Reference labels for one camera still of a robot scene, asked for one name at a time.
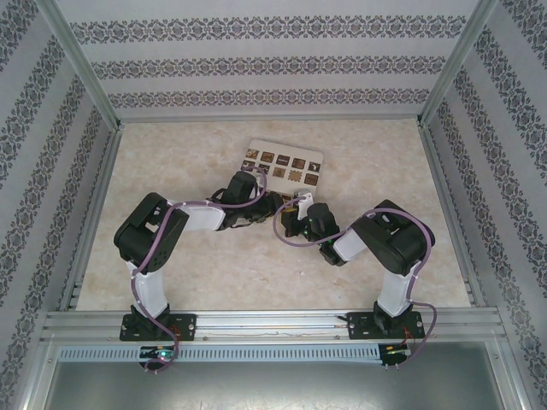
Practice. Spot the wooden box with picture tiles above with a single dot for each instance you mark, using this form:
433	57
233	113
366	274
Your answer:
295	162

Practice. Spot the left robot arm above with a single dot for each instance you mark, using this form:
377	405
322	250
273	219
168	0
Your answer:
145	230

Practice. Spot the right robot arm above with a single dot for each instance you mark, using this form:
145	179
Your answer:
393	247

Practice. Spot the grey metal sheet panel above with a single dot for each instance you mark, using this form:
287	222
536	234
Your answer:
273	388

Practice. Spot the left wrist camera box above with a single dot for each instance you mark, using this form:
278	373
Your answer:
305	203

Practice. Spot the aluminium rear floor rail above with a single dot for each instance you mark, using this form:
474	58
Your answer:
269	119

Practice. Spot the aluminium mounting rail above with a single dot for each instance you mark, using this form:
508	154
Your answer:
269	326

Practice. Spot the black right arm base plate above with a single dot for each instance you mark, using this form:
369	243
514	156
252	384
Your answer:
357	326

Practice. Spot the aluminium side floor rail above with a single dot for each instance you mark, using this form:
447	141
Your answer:
448	205
96	205

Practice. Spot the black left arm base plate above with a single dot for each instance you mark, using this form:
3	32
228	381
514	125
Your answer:
186	326

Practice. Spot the aluminium frame post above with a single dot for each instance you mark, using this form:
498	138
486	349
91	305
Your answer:
461	60
81	64

